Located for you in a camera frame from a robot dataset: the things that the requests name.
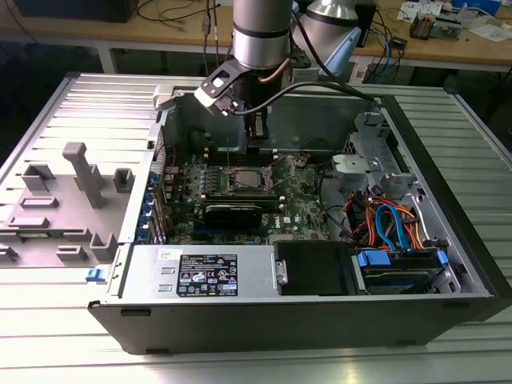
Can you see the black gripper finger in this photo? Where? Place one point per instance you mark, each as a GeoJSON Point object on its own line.
{"type": "Point", "coordinates": [252, 128]}

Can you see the metal locking lever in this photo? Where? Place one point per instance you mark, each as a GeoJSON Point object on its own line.
{"type": "Point", "coordinates": [227, 154]}

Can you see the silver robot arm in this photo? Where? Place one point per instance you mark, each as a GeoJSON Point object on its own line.
{"type": "Point", "coordinates": [260, 52]}

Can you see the round coin battery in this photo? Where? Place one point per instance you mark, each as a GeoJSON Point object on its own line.
{"type": "Point", "coordinates": [302, 161]}

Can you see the green RAM stick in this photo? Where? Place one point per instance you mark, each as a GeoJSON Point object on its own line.
{"type": "Point", "coordinates": [270, 203]}

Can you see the green motherboard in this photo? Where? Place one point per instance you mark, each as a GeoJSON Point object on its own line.
{"type": "Point", "coordinates": [304, 196]}

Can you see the black graphics card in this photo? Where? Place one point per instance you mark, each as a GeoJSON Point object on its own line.
{"type": "Point", "coordinates": [232, 218]}

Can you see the pale blue teach pendant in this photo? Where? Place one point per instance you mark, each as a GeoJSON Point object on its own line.
{"type": "Point", "coordinates": [344, 50]}

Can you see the silver drive cage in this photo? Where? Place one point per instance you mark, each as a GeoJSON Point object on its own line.
{"type": "Point", "coordinates": [360, 168]}

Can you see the tall black box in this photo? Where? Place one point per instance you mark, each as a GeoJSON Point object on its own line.
{"type": "Point", "coordinates": [366, 24]}

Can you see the small black adapter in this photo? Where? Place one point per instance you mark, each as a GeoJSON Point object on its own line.
{"type": "Point", "coordinates": [399, 42]}

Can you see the black plastic shroud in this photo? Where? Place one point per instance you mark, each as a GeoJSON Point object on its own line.
{"type": "Point", "coordinates": [312, 268]}

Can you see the grey power supply unit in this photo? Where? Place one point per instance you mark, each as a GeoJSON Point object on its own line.
{"type": "Point", "coordinates": [148, 272]}

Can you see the finned cooler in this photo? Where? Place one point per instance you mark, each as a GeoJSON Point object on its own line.
{"type": "Point", "coordinates": [422, 26]}

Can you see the wooden desk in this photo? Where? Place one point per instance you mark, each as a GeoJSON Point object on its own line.
{"type": "Point", "coordinates": [440, 50]}

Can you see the wide black box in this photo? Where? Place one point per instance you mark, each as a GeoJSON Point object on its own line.
{"type": "Point", "coordinates": [80, 10]}

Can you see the black PC case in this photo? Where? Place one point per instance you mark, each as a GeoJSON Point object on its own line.
{"type": "Point", "coordinates": [280, 328]}

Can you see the grey circuit device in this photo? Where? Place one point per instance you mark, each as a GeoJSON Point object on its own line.
{"type": "Point", "coordinates": [450, 28]}

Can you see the hard disk in blue carrier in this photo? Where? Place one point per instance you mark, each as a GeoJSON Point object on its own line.
{"type": "Point", "coordinates": [400, 276]}

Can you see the grey parts rack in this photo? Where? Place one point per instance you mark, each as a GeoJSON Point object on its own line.
{"type": "Point", "coordinates": [60, 224]}

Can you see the blue case latch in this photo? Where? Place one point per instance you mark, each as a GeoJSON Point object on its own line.
{"type": "Point", "coordinates": [95, 274]}

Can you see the white paper sheet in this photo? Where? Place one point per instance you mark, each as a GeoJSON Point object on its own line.
{"type": "Point", "coordinates": [492, 33]}

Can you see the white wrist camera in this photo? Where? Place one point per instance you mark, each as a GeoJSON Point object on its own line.
{"type": "Point", "coordinates": [210, 100]}

